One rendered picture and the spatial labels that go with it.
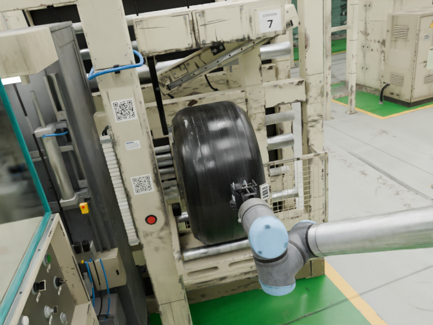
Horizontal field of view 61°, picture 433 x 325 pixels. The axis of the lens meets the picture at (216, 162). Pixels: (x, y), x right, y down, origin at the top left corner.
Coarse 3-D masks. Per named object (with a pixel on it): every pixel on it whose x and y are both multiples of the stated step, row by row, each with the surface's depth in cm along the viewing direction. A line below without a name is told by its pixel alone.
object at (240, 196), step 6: (252, 180) 111; (240, 186) 108; (246, 186) 110; (252, 186) 106; (234, 192) 107; (240, 192) 107; (246, 192) 106; (252, 192) 106; (240, 198) 107; (246, 198) 101; (252, 198) 104; (240, 204) 107
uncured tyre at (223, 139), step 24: (192, 120) 130; (216, 120) 129; (240, 120) 130; (192, 144) 124; (216, 144) 124; (240, 144) 124; (192, 168) 122; (216, 168) 122; (240, 168) 123; (192, 192) 123; (216, 192) 122; (192, 216) 128; (216, 216) 125; (216, 240) 136
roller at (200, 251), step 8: (232, 240) 148; (240, 240) 147; (248, 240) 147; (192, 248) 146; (200, 248) 146; (208, 248) 146; (216, 248) 146; (224, 248) 146; (232, 248) 147; (240, 248) 148; (184, 256) 144; (192, 256) 145; (200, 256) 145
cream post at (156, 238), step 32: (96, 0) 110; (96, 32) 114; (128, 32) 125; (96, 64) 118; (128, 64) 119; (128, 96) 123; (128, 128) 128; (128, 160) 132; (128, 192) 137; (160, 192) 140; (160, 224) 145; (160, 256) 151; (160, 288) 158
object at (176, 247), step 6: (174, 216) 165; (174, 222) 160; (174, 228) 156; (174, 234) 152; (174, 240) 148; (174, 246) 145; (180, 246) 157; (174, 252) 141; (180, 252) 144; (174, 258) 139; (180, 258) 140; (180, 264) 141; (180, 270) 142
